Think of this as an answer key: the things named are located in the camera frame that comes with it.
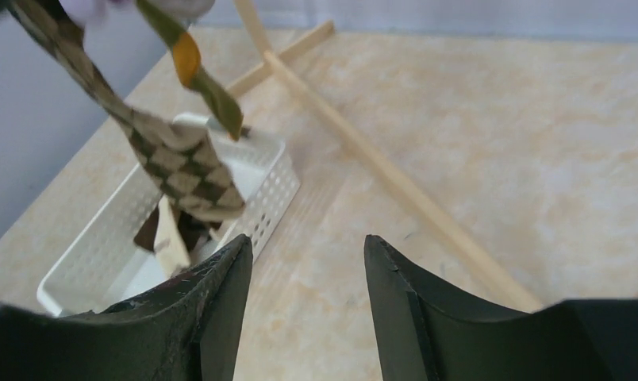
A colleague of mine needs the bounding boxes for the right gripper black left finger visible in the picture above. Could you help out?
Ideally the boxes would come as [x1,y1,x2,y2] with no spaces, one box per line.
[0,234,253,380]

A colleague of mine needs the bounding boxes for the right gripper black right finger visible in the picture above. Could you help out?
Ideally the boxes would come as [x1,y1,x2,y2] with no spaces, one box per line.
[364,235,638,380]

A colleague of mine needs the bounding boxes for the beige brown sock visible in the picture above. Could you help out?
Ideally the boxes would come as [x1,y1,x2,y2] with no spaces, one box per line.
[153,195,191,279]

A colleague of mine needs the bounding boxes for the brown checkered sock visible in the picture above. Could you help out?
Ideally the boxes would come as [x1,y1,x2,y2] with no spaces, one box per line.
[8,1,246,222]

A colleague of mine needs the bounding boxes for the dark brown sock in basket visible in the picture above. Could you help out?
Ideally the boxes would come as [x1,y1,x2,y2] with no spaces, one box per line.
[133,206,222,252]

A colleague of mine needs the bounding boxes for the white plastic basket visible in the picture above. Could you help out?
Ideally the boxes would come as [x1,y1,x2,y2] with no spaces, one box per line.
[36,112,300,317]

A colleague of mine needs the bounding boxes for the orange green sock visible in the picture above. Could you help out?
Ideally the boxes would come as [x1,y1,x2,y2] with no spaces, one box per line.
[135,1,244,141]

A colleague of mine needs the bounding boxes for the wooden drying rack frame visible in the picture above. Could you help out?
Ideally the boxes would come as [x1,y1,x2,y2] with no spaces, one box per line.
[234,1,544,312]

